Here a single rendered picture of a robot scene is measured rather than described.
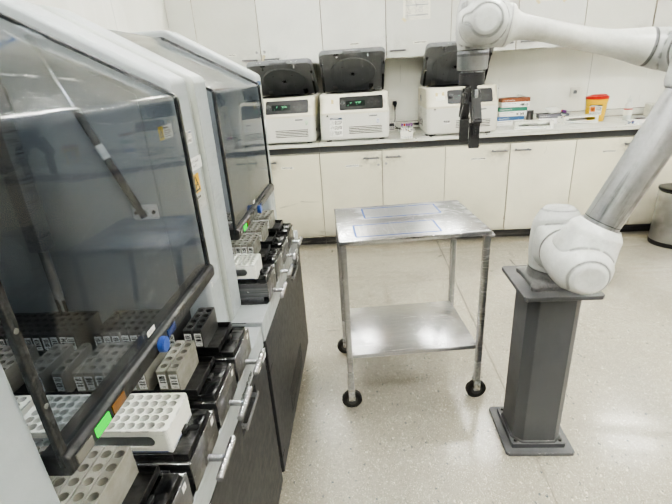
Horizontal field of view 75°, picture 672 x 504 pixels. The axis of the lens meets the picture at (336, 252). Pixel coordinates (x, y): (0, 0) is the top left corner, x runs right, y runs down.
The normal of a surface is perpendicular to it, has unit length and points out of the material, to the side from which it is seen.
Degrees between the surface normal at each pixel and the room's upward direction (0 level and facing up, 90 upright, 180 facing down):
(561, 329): 90
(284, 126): 90
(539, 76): 90
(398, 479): 0
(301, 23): 90
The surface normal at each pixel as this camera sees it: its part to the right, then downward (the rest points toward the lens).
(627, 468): -0.06, -0.92
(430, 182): -0.04, 0.38
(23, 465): 1.00, -0.04
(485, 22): -0.30, 0.35
